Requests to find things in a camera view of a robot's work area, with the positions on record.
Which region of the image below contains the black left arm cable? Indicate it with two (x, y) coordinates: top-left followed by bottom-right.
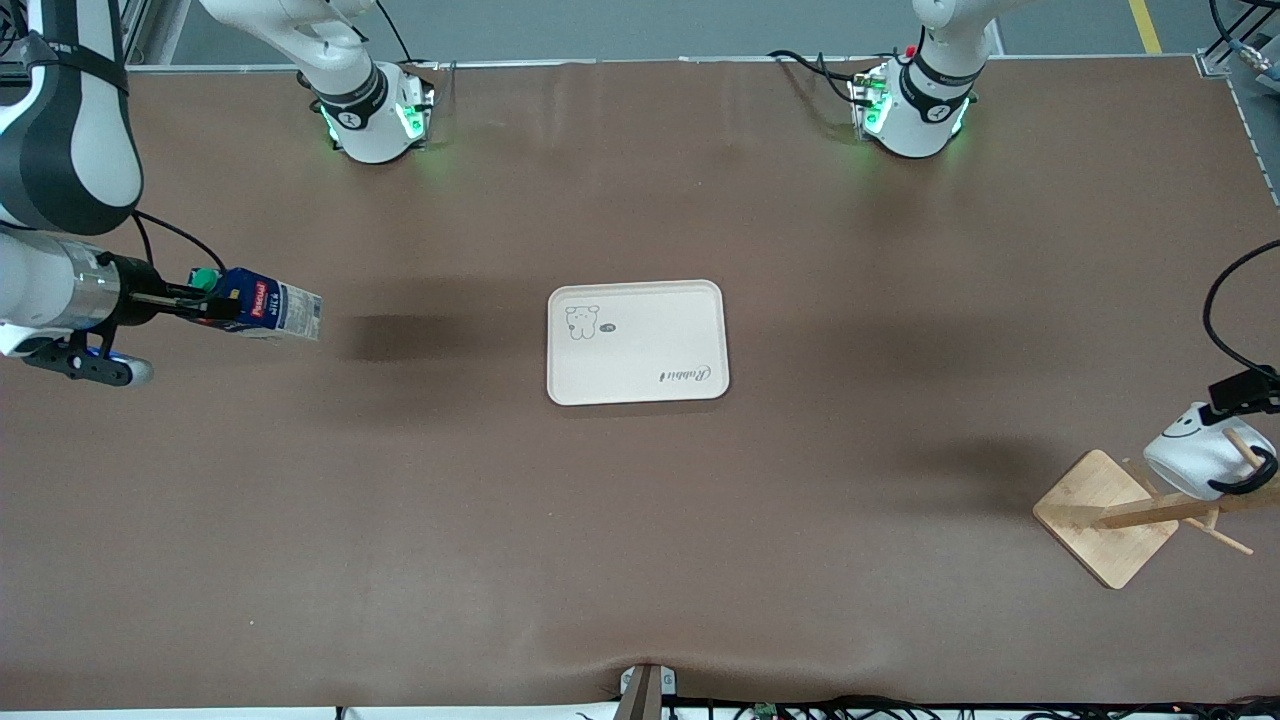
(1203, 238), (1280, 379)

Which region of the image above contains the black base power cable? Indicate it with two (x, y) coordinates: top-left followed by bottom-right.
(768, 50), (863, 106)
(372, 0), (443, 73)

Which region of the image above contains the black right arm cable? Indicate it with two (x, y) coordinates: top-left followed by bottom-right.
(132, 210), (227, 293)

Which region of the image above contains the white smiley cup black handle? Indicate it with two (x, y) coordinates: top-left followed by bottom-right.
(1143, 402), (1280, 501)

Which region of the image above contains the blue milk carton green cap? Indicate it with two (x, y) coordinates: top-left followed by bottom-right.
(190, 266), (324, 343)

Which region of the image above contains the aluminium frame profile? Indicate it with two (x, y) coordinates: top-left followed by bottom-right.
(1195, 0), (1280, 206)

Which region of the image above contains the cream plastic tray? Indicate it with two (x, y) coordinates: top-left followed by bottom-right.
(546, 279), (731, 407)

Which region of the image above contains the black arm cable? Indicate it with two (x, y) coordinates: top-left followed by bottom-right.
(1203, 238), (1280, 379)
(132, 210), (227, 293)

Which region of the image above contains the wooden cup rack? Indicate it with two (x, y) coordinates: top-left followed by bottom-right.
(1033, 430), (1280, 590)

